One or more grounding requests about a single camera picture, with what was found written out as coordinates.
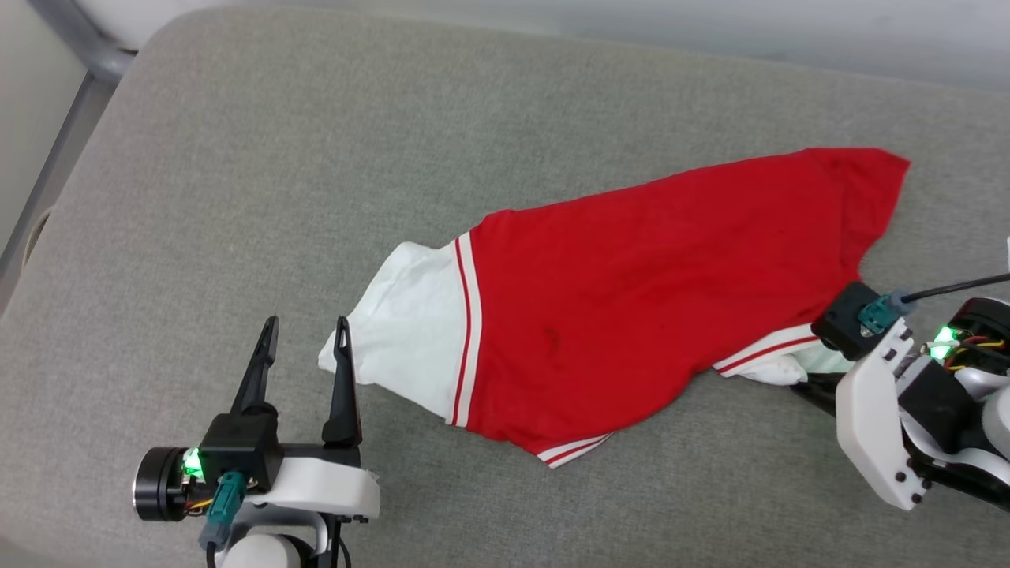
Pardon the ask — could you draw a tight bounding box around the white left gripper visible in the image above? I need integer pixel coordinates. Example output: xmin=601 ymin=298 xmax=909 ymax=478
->
xmin=133 ymin=316 xmax=381 ymax=553

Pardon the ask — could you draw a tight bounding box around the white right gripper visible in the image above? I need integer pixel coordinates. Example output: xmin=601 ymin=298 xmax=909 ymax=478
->
xmin=789 ymin=297 xmax=1010 ymax=514

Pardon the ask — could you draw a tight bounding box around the red and white basketball jersey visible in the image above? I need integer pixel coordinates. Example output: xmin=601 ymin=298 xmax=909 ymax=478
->
xmin=318 ymin=147 xmax=912 ymax=470

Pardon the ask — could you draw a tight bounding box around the grey fabric sofa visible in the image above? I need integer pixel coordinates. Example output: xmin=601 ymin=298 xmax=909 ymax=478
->
xmin=0 ymin=4 xmax=1010 ymax=568

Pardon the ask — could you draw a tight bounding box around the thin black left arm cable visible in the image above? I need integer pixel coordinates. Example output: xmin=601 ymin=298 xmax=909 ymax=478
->
xmin=326 ymin=517 xmax=353 ymax=568

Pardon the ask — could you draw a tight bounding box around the grey metal frame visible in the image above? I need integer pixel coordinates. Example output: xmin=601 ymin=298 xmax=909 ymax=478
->
xmin=0 ymin=0 xmax=137 ymax=305

